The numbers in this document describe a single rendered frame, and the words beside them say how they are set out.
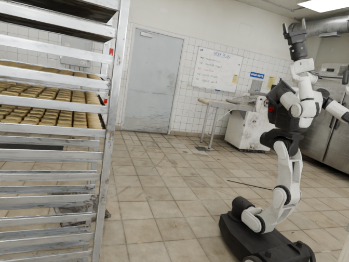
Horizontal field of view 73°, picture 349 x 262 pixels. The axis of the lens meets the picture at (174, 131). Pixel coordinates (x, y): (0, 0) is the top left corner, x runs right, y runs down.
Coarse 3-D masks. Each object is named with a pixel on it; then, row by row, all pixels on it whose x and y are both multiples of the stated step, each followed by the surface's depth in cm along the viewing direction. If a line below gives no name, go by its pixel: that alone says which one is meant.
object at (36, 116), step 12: (0, 108) 95; (12, 108) 101; (24, 108) 103; (36, 108) 105; (0, 120) 85; (12, 120) 83; (24, 120) 85; (36, 120) 89; (48, 120) 90; (60, 120) 93; (72, 120) 104; (84, 120) 101; (96, 120) 103
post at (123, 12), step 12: (120, 0) 77; (120, 12) 78; (120, 24) 79; (120, 36) 80; (120, 48) 81; (120, 60) 82; (120, 72) 83; (108, 108) 87; (108, 120) 86; (108, 132) 87; (108, 144) 88; (108, 156) 90; (108, 168) 91; (108, 180) 92; (96, 216) 97; (96, 228) 96; (96, 240) 98; (96, 252) 99
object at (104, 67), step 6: (108, 48) 121; (108, 54) 122; (102, 66) 122; (102, 72) 123; (102, 90) 126; (96, 138) 131; (96, 150) 133; (96, 168) 136; (90, 180) 137; (90, 192) 139; (90, 210) 142; (90, 222) 144; (84, 246) 147
